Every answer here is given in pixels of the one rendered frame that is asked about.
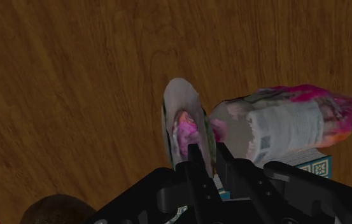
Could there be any brown round object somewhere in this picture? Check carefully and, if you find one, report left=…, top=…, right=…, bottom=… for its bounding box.
left=18, top=193, right=97, bottom=224

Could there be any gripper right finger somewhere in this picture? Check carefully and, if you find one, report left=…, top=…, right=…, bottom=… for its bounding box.
left=215, top=142, right=352, bottom=224

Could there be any pale disc with pink inside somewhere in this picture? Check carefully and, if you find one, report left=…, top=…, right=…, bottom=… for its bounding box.
left=161, top=77, right=217, bottom=179

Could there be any pink and white bag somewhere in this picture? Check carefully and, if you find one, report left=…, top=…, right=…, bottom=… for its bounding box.
left=209, top=83, right=352, bottom=168

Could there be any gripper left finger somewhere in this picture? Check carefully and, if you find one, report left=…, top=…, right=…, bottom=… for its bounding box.
left=83, top=143, right=223, bottom=224

